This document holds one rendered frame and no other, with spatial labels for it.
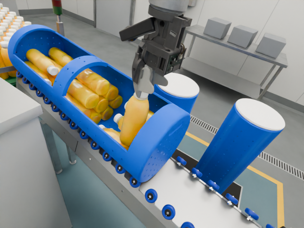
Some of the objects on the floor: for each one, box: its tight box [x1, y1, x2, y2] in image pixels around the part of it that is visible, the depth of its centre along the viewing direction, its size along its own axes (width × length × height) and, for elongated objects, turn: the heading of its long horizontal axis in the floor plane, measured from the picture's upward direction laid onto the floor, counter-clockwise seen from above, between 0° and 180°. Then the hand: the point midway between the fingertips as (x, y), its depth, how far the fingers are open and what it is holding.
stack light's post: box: [56, 21, 65, 37], centre depth 169 cm, size 4×4×110 cm
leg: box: [39, 120, 62, 174], centre depth 138 cm, size 6×6×63 cm
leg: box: [66, 144, 76, 165], centre depth 147 cm, size 6×6×63 cm
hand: (142, 89), depth 47 cm, fingers closed on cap, 4 cm apart
